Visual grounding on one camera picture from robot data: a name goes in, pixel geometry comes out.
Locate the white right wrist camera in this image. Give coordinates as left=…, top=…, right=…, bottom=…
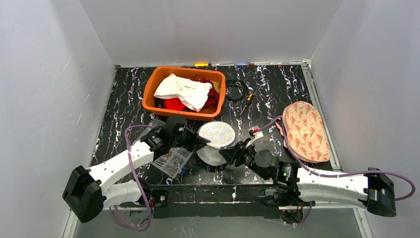
left=246, top=126, right=263, bottom=148

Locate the bright red bra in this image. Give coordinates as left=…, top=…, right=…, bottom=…
left=155, top=98, right=187, bottom=111

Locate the black coiled cable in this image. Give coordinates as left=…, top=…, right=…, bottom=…
left=225, top=79, right=248, bottom=102

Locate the orange plastic basin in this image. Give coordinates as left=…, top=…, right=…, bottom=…
left=142, top=66, right=226, bottom=121

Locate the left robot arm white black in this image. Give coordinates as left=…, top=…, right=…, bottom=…
left=62, top=115, right=210, bottom=223

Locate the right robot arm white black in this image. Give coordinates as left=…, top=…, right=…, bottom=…
left=219, top=142, right=397, bottom=217

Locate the peach print mesh laundry bag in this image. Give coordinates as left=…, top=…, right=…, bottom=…
left=275, top=101, right=331, bottom=164

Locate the dark red bra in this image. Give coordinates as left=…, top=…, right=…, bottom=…
left=194, top=75, right=220, bottom=108

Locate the orange black screwdriver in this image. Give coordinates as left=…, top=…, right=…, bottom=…
left=239, top=93, right=254, bottom=116

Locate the white bra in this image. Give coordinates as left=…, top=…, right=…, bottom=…
left=154, top=73, right=211, bottom=112

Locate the yellow marker at wall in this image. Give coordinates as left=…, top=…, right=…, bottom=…
left=194, top=62, right=211, bottom=67

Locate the clear plastic screw organizer box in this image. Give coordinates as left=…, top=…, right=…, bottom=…
left=133, top=118, right=194, bottom=180

